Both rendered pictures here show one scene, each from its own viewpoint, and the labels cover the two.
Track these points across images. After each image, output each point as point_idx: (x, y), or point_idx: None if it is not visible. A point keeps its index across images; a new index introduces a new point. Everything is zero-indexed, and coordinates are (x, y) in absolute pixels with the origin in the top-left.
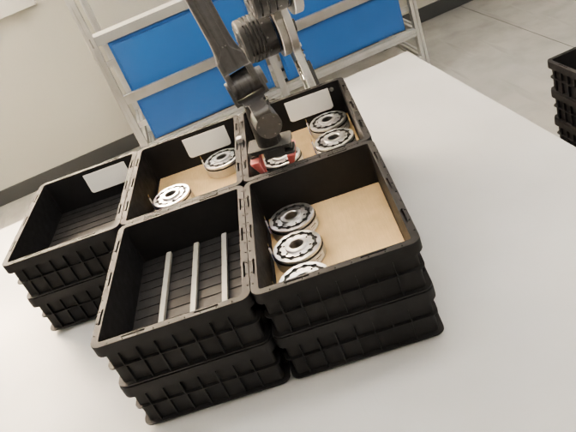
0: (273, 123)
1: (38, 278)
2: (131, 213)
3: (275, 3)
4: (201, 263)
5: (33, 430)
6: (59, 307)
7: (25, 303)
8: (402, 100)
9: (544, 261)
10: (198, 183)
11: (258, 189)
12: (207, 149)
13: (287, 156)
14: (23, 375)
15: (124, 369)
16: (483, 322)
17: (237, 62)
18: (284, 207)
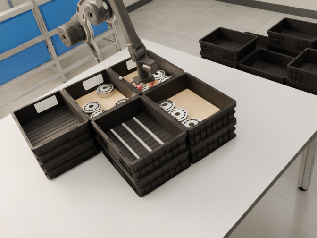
0: (155, 67)
1: (48, 153)
2: None
3: (105, 17)
4: (131, 130)
5: (78, 219)
6: (54, 166)
7: (15, 174)
8: None
9: (253, 107)
10: (96, 101)
11: (147, 96)
12: (93, 85)
13: (152, 81)
14: (48, 202)
15: (138, 172)
16: (246, 130)
17: (138, 43)
18: (158, 102)
